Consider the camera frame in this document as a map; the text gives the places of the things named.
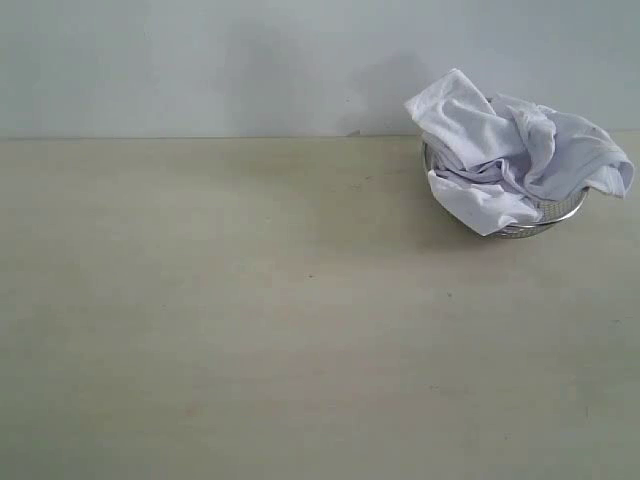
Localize white t-shirt with red logo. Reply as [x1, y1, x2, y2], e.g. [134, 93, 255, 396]
[405, 69, 634, 236]

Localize round metal wire mesh basket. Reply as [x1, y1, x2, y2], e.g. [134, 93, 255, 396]
[421, 139, 589, 239]

